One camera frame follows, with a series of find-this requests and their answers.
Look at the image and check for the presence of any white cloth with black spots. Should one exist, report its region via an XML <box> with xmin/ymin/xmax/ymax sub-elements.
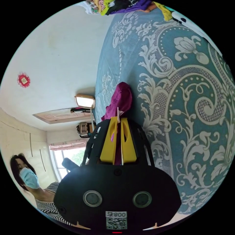
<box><xmin>172</xmin><ymin>11</ymin><xmax>223</xmax><ymax>48</ymax></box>

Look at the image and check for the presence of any person's body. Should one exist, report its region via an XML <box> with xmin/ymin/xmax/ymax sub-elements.
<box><xmin>10</xmin><ymin>153</ymin><xmax>74</xmax><ymax>226</ymax></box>

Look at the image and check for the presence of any window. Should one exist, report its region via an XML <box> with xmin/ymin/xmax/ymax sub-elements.
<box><xmin>49</xmin><ymin>148</ymin><xmax>87</xmax><ymax>182</ymax></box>

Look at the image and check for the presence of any pink curtain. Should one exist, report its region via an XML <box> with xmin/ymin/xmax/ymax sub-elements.
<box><xmin>49</xmin><ymin>139</ymin><xmax>89</xmax><ymax>151</ymax></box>

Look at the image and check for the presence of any bed with teal patterned quilt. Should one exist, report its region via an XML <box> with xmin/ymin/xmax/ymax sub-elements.
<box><xmin>91</xmin><ymin>7</ymin><xmax>234</xmax><ymax>215</ymax></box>

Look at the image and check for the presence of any red round wall ornament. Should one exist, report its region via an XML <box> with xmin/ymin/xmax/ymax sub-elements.
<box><xmin>17</xmin><ymin>72</ymin><xmax>31</xmax><ymax>88</ymax></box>

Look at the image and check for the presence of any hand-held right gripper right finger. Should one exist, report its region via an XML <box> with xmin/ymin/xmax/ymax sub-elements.
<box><xmin>120</xmin><ymin>117</ymin><xmax>137</xmax><ymax>164</ymax></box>

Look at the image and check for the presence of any pile of clothes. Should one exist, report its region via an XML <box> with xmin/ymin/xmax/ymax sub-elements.
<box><xmin>85</xmin><ymin>0</ymin><xmax>173</xmax><ymax>21</ymax></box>

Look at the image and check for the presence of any patterned bag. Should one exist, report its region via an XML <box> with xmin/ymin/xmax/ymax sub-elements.
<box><xmin>76</xmin><ymin>121</ymin><xmax>97</xmax><ymax>138</ymax></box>

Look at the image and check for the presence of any pink short sleeve shirt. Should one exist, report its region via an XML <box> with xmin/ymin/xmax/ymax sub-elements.
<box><xmin>101</xmin><ymin>82</ymin><xmax>133</xmax><ymax>165</ymax></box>

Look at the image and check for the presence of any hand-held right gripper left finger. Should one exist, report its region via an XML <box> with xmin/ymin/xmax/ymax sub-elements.
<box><xmin>100</xmin><ymin>117</ymin><xmax>118</xmax><ymax>163</ymax></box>

